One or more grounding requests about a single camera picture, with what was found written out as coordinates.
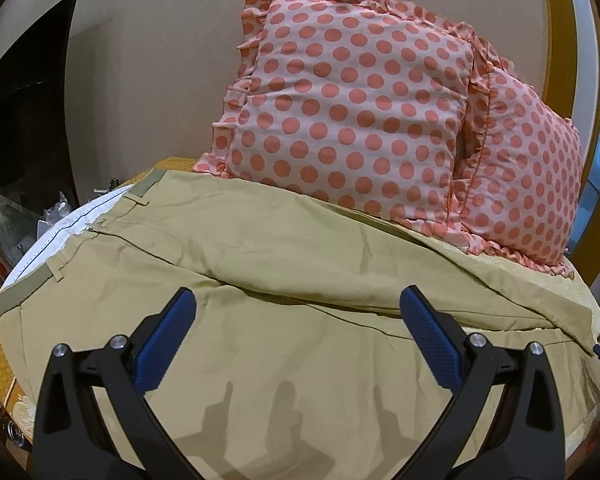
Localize khaki beige pants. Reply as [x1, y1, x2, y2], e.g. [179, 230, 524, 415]
[0, 169, 600, 480]

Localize right pink polka-dot pillow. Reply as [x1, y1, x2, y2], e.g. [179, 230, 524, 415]
[453, 36, 583, 278]

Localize pink polka-dot pillow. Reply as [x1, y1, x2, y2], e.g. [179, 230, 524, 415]
[453, 36, 583, 278]
[195, 0, 475, 234]

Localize black television screen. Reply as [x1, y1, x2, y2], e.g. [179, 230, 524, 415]
[0, 0, 79, 214]

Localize left pink polka-dot pillow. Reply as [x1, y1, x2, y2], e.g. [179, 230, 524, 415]
[195, 0, 475, 234]

